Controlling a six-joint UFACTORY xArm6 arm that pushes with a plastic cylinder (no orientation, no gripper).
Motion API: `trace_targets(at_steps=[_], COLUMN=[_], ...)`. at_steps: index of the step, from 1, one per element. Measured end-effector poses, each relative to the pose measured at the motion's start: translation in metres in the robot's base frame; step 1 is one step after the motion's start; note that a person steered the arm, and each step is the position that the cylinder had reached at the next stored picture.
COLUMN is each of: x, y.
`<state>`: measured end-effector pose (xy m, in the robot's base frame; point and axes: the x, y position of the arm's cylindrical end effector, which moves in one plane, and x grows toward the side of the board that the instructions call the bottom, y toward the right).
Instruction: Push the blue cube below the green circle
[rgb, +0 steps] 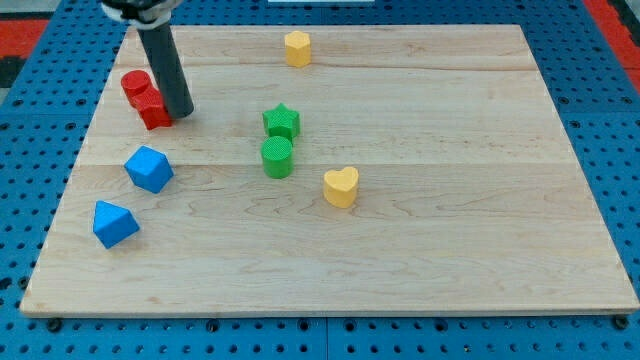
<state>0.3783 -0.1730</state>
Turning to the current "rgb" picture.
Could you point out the green cylinder block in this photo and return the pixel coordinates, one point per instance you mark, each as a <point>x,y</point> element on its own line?
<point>277,157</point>

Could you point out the blue cube block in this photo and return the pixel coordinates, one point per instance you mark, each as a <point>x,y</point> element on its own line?
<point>149,169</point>

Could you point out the blue triangular prism block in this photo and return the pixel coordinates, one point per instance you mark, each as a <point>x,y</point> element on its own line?
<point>112,224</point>

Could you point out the wooden board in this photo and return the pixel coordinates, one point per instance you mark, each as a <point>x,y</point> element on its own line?
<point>471,201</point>

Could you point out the green star block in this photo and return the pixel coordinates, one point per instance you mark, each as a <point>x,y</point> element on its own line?
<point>281,121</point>

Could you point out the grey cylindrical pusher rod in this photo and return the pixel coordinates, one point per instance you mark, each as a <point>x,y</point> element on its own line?
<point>164,61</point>

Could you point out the red star block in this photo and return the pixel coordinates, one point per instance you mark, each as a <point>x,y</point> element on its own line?
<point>151,109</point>

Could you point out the yellow heart block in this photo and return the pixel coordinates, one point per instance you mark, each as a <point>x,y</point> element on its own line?
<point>340,187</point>

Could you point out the yellow hexagon block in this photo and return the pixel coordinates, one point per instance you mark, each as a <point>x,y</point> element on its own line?
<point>297,49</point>

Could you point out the red cylinder block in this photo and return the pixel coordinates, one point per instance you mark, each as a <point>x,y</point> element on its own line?
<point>134,83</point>

